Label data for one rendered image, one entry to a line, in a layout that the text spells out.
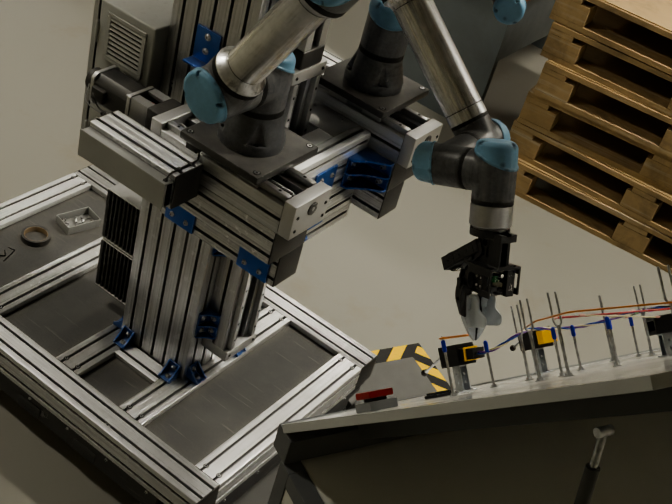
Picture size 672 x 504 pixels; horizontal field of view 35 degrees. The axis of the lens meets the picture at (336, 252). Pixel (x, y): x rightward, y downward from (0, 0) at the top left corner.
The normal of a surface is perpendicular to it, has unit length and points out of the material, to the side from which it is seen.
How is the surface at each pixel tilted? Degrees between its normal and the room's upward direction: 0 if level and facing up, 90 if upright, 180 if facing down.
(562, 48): 90
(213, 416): 0
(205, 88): 96
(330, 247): 0
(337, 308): 0
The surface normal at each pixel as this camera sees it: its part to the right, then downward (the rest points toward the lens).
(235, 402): 0.23, -0.78
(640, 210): -0.53, 0.40
